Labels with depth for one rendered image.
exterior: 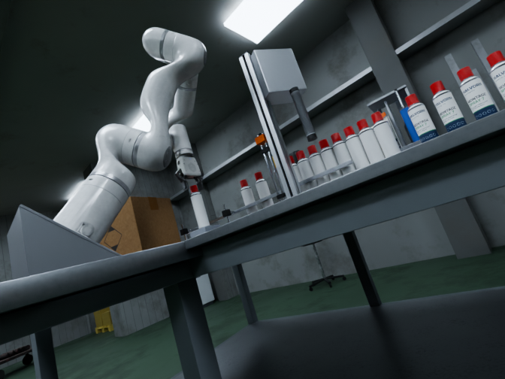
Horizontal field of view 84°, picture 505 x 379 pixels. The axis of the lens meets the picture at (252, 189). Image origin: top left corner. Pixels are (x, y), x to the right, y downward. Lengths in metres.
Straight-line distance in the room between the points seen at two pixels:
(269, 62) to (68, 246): 0.90
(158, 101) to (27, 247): 0.56
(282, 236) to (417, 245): 3.71
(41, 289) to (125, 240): 0.76
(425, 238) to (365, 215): 3.69
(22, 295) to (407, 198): 0.56
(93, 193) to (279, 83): 0.73
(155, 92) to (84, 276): 0.64
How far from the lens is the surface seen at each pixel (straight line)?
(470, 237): 3.80
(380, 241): 4.28
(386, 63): 4.10
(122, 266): 0.57
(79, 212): 0.80
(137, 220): 1.23
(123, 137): 0.96
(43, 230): 0.71
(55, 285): 0.54
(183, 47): 1.09
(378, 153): 1.07
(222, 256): 0.62
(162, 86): 1.02
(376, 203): 0.47
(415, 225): 4.14
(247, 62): 1.21
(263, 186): 1.24
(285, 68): 1.19
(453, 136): 0.42
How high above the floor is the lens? 0.77
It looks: 11 degrees up
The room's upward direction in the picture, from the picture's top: 18 degrees counter-clockwise
